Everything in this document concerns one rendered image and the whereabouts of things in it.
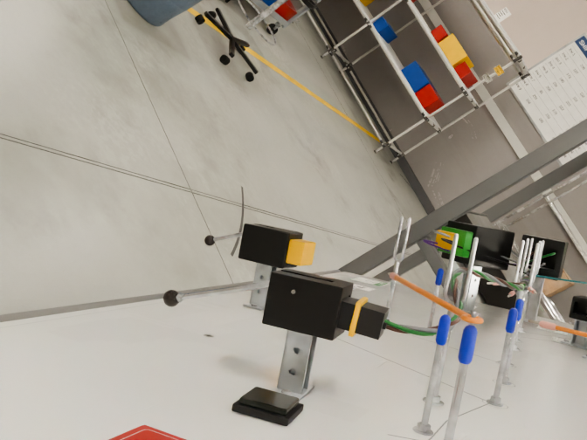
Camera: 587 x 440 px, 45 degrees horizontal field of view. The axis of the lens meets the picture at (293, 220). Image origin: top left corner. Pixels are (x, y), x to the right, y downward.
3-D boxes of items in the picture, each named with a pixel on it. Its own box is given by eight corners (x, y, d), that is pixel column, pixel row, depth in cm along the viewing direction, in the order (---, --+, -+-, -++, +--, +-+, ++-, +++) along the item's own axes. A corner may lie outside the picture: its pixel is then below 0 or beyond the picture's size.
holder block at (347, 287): (277, 316, 58) (286, 267, 57) (344, 332, 56) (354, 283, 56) (261, 323, 54) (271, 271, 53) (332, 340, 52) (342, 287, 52)
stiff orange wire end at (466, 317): (396, 278, 56) (397, 271, 56) (486, 328, 39) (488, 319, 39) (380, 275, 56) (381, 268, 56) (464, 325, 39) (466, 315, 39)
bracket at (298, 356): (286, 381, 58) (297, 320, 57) (314, 388, 57) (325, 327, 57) (268, 394, 53) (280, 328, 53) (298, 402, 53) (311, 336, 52)
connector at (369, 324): (326, 316, 56) (332, 292, 56) (386, 333, 55) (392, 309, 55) (318, 321, 53) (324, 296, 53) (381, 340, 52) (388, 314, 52)
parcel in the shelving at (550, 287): (528, 268, 707) (554, 253, 698) (533, 271, 744) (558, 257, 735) (545, 297, 697) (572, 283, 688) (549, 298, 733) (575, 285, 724)
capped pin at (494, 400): (506, 408, 62) (526, 311, 62) (489, 405, 62) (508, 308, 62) (500, 402, 64) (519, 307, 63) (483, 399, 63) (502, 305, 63)
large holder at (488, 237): (532, 320, 123) (549, 238, 122) (459, 314, 114) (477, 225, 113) (502, 311, 129) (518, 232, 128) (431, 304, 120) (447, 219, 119)
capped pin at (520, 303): (513, 384, 72) (530, 300, 71) (508, 386, 70) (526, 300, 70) (498, 379, 73) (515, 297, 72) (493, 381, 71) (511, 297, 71)
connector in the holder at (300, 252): (297, 261, 89) (301, 238, 88) (312, 264, 88) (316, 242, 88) (285, 263, 85) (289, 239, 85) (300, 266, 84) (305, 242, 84)
